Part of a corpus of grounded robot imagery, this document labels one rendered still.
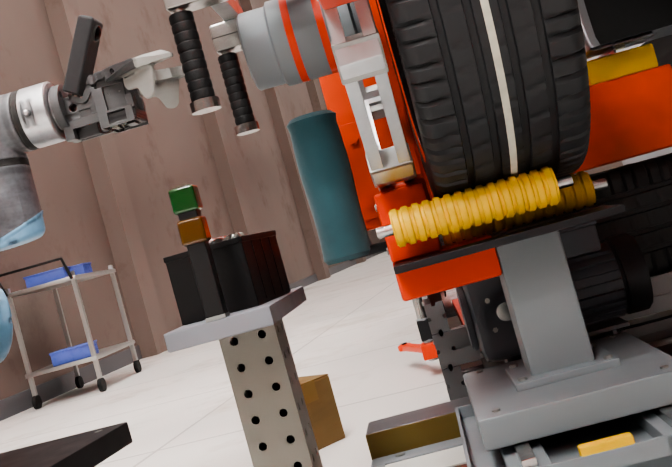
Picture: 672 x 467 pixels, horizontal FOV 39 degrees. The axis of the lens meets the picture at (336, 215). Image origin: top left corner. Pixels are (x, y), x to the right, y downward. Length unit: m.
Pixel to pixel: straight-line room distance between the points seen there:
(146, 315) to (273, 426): 6.53
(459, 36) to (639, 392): 0.54
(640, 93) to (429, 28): 0.82
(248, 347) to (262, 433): 0.15
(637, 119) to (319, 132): 0.68
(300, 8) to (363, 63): 0.26
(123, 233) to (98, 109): 6.81
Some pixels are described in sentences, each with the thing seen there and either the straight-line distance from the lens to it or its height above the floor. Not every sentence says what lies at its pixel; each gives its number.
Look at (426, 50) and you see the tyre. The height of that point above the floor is 0.72.
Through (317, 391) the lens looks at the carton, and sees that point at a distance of 2.54.
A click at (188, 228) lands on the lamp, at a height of 0.60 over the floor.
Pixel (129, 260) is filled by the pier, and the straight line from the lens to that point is 8.17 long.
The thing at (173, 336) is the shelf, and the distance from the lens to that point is 1.46.
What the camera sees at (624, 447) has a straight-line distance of 1.28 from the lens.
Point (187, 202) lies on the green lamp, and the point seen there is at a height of 0.63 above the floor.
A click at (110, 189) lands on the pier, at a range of 8.22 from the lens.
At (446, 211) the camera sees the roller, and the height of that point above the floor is 0.52.
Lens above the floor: 0.52
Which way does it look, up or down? 2 degrees up
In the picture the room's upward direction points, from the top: 15 degrees counter-clockwise
